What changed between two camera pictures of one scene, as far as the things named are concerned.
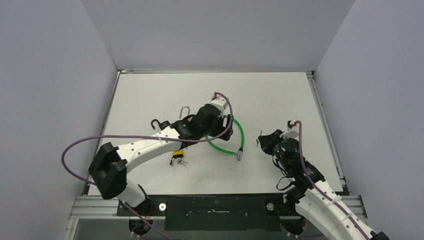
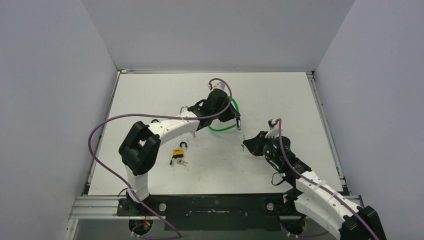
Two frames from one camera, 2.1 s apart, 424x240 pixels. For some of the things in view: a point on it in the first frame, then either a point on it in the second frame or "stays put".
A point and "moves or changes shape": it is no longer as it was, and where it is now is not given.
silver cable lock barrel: x=239 y=155 moves or changes shape
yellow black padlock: x=178 y=153 stays put
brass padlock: x=181 y=110 stays put
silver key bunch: x=181 y=161 stays put
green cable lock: x=241 y=149 moves or changes shape
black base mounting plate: x=213 y=212 stays put
